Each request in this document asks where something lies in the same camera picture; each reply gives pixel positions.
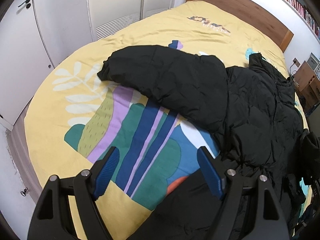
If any white printer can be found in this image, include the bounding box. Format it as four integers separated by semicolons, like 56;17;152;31
307;53;320;74

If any yellow cartoon bed cover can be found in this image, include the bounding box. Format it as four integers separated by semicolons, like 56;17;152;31
24;1;308;239

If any wooden headboard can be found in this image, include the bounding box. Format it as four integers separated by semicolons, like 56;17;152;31
186;0;294;51

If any wall power socket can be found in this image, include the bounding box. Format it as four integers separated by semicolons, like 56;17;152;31
293;58;300;68

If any black door handle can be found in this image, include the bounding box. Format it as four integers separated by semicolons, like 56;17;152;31
18;0;31;9

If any black puffer coat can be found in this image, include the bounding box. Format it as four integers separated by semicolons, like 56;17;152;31
98;46;319;239

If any white door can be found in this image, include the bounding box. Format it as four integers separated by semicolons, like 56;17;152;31
0;0;53;130

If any wooden nightstand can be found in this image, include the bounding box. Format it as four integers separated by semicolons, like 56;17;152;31
293;61;319;113

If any white wardrobe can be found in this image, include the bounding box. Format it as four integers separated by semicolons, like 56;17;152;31
87;0;174;41

